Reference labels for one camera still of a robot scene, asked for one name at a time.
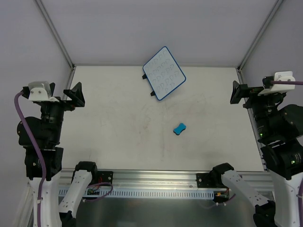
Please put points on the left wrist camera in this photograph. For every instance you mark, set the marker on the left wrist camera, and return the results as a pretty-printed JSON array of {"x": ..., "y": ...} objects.
[{"x": 41, "y": 91}]

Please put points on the left frame post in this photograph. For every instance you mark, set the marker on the left frame post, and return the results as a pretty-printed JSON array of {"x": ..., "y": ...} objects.
[{"x": 54, "y": 32}]

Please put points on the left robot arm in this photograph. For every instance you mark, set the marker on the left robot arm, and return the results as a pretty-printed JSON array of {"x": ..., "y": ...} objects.
[{"x": 39, "y": 130}]

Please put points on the frame post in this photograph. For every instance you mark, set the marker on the frame post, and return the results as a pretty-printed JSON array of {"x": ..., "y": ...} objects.
[
  {"x": 275, "y": 8},
  {"x": 54, "y": 32}
]

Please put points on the blue framed whiteboard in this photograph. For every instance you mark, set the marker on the blue framed whiteboard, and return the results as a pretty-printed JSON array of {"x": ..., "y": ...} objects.
[{"x": 163, "y": 73}]

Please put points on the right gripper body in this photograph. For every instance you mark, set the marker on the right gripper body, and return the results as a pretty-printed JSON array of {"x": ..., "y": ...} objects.
[{"x": 253, "y": 92}]

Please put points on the aluminium mounting rail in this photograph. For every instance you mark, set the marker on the aluminium mounting rail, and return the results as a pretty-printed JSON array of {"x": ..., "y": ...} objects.
[{"x": 179, "y": 180}]

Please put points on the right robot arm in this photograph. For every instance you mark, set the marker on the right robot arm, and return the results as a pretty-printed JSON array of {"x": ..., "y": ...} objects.
[{"x": 278, "y": 131}]

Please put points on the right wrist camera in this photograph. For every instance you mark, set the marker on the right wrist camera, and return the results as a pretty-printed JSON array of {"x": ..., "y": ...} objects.
[{"x": 280, "y": 82}]

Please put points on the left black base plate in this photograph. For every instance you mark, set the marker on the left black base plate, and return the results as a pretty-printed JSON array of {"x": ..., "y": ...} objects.
[{"x": 105, "y": 176}]

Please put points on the right frame post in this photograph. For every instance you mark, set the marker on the right frame post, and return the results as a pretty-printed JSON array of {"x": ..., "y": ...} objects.
[{"x": 275, "y": 8}]

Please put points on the white slotted cable duct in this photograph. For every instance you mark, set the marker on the white slotted cable duct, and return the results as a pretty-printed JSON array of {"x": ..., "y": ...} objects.
[{"x": 144, "y": 193}]

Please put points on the blue whiteboard eraser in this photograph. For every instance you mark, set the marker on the blue whiteboard eraser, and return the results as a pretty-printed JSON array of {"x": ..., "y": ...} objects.
[{"x": 179, "y": 129}]

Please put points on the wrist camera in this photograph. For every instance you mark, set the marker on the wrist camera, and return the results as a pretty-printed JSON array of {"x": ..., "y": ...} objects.
[
  {"x": 280, "y": 82},
  {"x": 41, "y": 91}
]

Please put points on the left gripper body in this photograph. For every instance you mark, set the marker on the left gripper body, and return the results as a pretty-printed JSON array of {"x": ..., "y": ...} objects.
[{"x": 57, "y": 102}]

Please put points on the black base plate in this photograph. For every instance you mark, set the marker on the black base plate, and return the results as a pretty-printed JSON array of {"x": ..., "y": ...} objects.
[
  {"x": 204, "y": 180},
  {"x": 105, "y": 176}
]

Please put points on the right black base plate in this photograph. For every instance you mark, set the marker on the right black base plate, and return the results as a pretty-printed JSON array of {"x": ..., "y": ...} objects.
[{"x": 204, "y": 180}]

